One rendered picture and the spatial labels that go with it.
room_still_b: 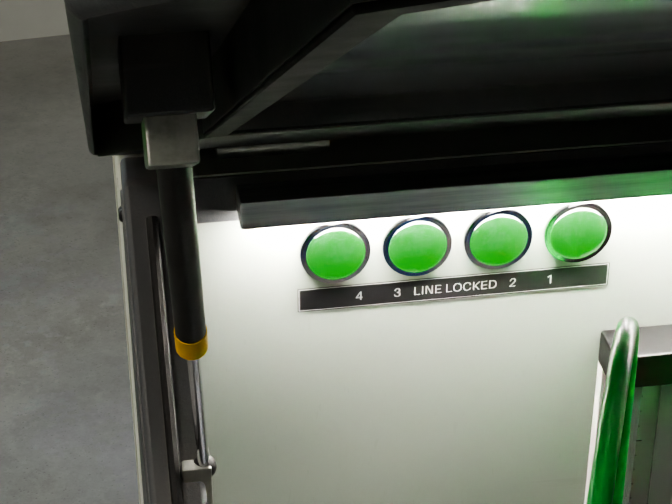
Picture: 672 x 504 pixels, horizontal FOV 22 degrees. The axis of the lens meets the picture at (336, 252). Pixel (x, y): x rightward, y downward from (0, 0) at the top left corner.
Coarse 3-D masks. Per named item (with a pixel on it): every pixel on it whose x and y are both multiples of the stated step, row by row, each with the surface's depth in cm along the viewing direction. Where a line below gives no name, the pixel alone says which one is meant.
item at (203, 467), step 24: (168, 192) 84; (192, 192) 85; (168, 216) 86; (192, 216) 86; (168, 240) 88; (192, 240) 88; (168, 264) 90; (192, 264) 90; (192, 288) 92; (192, 312) 94; (192, 336) 96; (192, 360) 99; (192, 384) 102; (192, 408) 104; (192, 480) 111
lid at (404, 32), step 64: (64, 0) 39; (128, 0) 38; (192, 0) 64; (256, 0) 64; (320, 0) 46; (384, 0) 41; (448, 0) 40; (512, 0) 56; (576, 0) 58; (640, 0) 59; (128, 64) 75; (192, 64) 75; (256, 64) 66; (320, 64) 55; (384, 64) 78; (448, 64) 81; (512, 64) 84; (576, 64) 88; (640, 64) 92; (128, 128) 113; (192, 128) 76; (256, 128) 100; (320, 128) 101; (384, 128) 109; (448, 128) 117
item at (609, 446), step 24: (624, 336) 103; (624, 360) 100; (624, 384) 99; (624, 408) 97; (600, 432) 96; (624, 432) 122; (600, 456) 95; (624, 456) 124; (600, 480) 94; (624, 480) 126
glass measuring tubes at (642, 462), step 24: (600, 336) 129; (648, 336) 128; (600, 360) 130; (648, 360) 127; (600, 384) 131; (648, 384) 128; (600, 408) 132; (648, 408) 133; (648, 432) 134; (648, 456) 135; (648, 480) 136
